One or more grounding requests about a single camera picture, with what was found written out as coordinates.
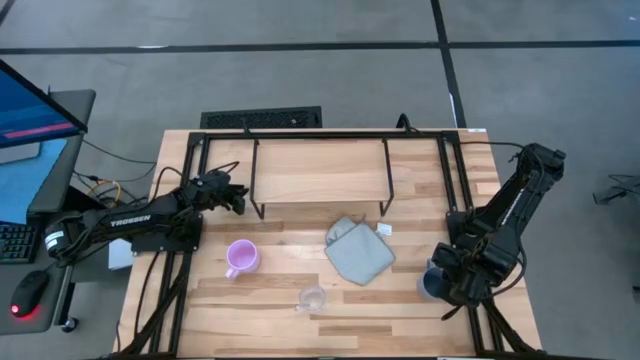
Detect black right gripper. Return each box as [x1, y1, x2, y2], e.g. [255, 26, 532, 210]
[430, 235, 511, 308]

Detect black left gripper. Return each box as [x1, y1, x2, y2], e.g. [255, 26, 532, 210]
[189, 169, 250, 217]

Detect blue-grey mug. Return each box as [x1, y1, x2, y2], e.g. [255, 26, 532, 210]
[417, 258, 451, 303]

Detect pink plastic mug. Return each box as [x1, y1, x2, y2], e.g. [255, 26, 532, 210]
[224, 238, 262, 281]

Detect small clear glass cup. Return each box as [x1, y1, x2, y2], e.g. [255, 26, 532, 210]
[295, 284, 328, 314]

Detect wooden shelf black legs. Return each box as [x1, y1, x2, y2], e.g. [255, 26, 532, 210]
[248, 136, 397, 222]

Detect black floor vent grate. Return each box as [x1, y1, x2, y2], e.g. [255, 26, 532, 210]
[199, 105, 324, 130]

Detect grey waffle cloth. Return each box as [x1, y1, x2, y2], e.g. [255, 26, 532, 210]
[323, 215, 398, 288]

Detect white box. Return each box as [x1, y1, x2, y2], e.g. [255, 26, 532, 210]
[107, 238, 136, 272]

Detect grey computer desk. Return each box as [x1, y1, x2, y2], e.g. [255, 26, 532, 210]
[0, 89, 98, 337]

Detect light blue desk mat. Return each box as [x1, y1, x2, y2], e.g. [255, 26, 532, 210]
[0, 138, 69, 227]

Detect black keyboard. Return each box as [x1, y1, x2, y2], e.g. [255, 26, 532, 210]
[0, 222, 42, 265]

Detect computer monitor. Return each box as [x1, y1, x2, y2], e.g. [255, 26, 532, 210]
[0, 58, 90, 150]

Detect black computer mouse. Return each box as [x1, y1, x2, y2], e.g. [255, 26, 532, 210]
[9, 269, 52, 320]

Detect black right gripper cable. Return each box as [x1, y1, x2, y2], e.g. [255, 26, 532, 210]
[492, 243, 529, 302]

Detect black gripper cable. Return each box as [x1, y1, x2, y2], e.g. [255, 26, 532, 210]
[492, 243, 529, 302]
[149, 160, 242, 202]

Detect black metal table frame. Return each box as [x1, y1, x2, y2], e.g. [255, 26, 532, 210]
[99, 128, 547, 360]

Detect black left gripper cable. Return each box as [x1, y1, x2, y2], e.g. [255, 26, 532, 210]
[149, 160, 242, 202]

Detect yellow cable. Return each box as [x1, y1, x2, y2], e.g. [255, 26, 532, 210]
[87, 179, 123, 209]

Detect thin black floor cable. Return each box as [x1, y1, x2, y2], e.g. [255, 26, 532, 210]
[81, 139, 158, 167]

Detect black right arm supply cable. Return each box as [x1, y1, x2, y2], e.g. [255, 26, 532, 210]
[456, 139, 527, 152]

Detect black cable bundle on floor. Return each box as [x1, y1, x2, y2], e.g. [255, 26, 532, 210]
[592, 173, 640, 207]

